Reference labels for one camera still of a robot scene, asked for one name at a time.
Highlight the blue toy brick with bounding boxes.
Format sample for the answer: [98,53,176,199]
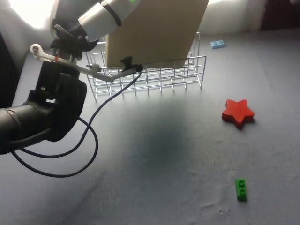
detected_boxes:
[210,40,226,50]

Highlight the green toy brick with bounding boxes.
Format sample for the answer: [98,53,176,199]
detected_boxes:
[235,178,249,202]

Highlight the grey table cloth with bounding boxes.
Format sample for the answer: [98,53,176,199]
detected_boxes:
[0,29,300,225]

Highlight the red star block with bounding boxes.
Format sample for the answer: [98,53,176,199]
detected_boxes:
[221,98,255,130]

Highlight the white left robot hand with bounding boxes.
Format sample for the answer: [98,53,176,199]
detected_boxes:
[50,0,141,44]

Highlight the beige book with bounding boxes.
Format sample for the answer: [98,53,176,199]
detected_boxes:
[105,0,210,69]

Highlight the silver wire file rack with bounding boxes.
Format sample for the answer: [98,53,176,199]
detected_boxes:
[85,31,207,101]

